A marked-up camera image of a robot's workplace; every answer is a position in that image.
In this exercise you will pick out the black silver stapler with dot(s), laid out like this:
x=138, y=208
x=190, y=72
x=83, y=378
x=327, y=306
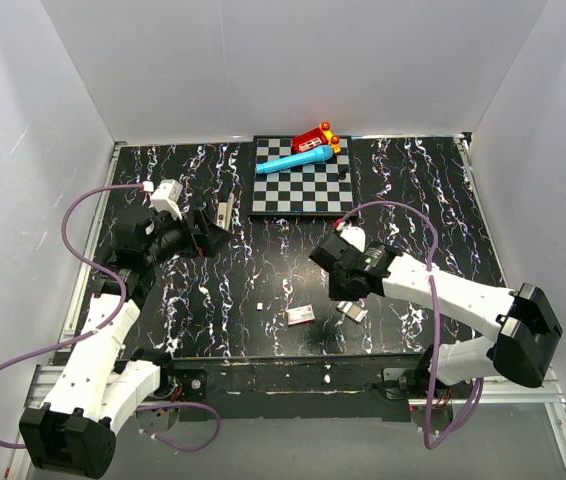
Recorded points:
x=225, y=211

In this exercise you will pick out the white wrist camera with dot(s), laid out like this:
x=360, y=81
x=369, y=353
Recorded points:
x=353, y=235
x=165, y=198

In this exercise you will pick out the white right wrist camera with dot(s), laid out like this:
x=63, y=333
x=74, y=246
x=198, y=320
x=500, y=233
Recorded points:
x=353, y=235

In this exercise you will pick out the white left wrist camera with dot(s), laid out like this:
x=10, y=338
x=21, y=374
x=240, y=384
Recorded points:
x=165, y=198

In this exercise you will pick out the red yellow toy bus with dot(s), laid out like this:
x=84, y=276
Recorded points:
x=321, y=135

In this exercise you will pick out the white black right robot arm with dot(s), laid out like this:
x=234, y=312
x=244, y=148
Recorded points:
x=519, y=330

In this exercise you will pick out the black white chessboard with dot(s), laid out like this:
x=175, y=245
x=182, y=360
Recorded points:
x=308, y=190

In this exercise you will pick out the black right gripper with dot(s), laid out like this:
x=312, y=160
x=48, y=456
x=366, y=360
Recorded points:
x=341, y=295

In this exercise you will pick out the aluminium rail frame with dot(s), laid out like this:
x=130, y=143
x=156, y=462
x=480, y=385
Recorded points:
x=307, y=294

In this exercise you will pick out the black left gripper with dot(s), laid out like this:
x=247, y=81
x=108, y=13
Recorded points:
x=208, y=239

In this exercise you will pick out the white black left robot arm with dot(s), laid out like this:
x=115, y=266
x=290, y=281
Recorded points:
x=75, y=428

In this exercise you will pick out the red white staple box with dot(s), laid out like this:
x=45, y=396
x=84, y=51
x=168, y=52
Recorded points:
x=300, y=315

